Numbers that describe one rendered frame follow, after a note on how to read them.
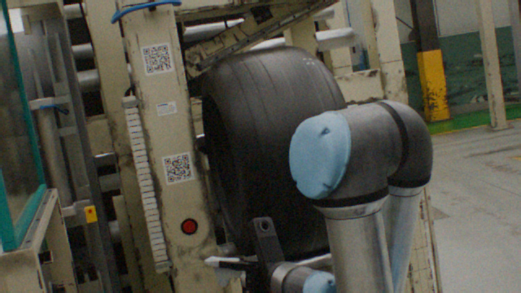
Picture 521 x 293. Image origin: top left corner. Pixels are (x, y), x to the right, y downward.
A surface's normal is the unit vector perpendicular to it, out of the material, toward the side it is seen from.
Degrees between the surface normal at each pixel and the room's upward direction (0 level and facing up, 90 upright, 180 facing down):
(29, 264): 90
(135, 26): 90
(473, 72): 90
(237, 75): 37
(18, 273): 90
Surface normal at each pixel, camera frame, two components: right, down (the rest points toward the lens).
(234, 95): -0.59, -0.33
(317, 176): -0.86, 0.08
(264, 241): 0.45, -0.47
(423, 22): 0.08, 0.11
